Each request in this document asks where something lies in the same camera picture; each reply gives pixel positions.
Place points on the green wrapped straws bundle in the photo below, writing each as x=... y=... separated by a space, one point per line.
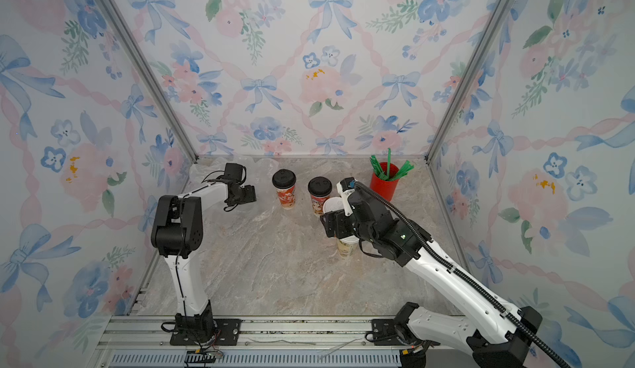
x=384 y=171

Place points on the red cup black lid right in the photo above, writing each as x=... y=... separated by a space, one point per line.
x=320 y=189

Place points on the red cup white lid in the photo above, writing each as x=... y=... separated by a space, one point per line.
x=333 y=204

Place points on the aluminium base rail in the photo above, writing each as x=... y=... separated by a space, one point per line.
x=266 y=341

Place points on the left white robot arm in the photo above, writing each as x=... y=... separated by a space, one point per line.
x=177 y=234

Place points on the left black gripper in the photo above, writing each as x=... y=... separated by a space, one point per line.
x=250 y=195

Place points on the red cup black lid left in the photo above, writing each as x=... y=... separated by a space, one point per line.
x=284 y=181

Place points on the red straw holder cup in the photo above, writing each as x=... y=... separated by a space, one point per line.
x=384 y=188

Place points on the red cup black lid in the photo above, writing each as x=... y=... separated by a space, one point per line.
x=320 y=189
x=284 y=181

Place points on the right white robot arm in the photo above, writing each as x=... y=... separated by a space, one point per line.
x=495 y=333

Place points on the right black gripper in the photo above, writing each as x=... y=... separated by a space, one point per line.
x=329 y=223

